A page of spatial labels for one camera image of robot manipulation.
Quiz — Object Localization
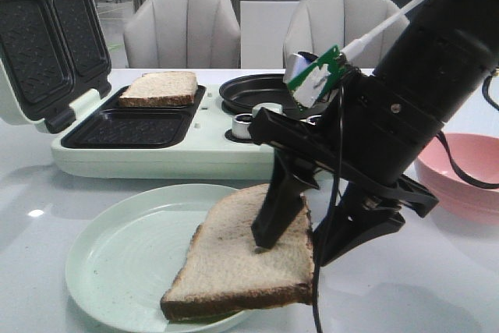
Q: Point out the left silver control knob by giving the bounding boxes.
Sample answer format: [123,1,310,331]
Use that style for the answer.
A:
[231,113,253,141]

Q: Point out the bread slice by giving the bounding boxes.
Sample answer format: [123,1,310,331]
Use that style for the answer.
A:
[119,71,198,108]
[161,184,314,321]

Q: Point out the white camera cable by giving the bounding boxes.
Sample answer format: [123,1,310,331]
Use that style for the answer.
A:
[341,0,444,57]

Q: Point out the green wrist camera board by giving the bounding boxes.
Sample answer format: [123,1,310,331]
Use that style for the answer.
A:
[283,45,346,108]

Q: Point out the left grey upholstered chair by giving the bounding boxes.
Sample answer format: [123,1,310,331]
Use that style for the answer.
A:
[123,0,241,69]

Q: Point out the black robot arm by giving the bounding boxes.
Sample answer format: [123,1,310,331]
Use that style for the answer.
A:
[249,0,498,266]

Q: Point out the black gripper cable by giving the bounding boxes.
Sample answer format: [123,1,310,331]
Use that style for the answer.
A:
[311,71,499,333]

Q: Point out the silver control knob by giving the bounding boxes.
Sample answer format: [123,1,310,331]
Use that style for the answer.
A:
[231,113,253,141]
[306,115,321,126]

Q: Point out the breakfast maker lid with handle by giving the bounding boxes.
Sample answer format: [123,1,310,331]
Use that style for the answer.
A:
[1,0,111,133]

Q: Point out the mint green round plate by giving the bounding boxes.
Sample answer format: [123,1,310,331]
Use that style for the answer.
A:
[65,184,250,332]

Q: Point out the grey upholstered chair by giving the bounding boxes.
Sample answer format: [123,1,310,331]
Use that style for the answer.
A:
[283,0,399,63]
[123,0,241,69]

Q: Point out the right silver control knob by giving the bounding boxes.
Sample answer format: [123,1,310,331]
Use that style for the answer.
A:
[306,115,321,126]

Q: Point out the pink plastic bowl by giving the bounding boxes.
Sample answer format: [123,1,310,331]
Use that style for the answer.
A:
[415,133,498,225]

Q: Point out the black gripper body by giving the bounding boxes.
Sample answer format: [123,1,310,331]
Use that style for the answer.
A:
[249,66,444,217]

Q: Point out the black round frying pan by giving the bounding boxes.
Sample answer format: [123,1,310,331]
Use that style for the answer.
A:
[219,73,322,119]

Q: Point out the white drawer cabinet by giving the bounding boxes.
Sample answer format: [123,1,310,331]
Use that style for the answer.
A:
[240,0,302,69]

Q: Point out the mint green breakfast maker base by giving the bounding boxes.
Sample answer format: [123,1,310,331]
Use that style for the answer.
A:
[51,83,274,179]

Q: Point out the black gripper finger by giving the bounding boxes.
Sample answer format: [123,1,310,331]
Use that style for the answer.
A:
[313,182,405,267]
[251,150,319,250]

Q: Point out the right grey upholstered chair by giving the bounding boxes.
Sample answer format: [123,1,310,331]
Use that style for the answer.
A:
[283,0,399,63]

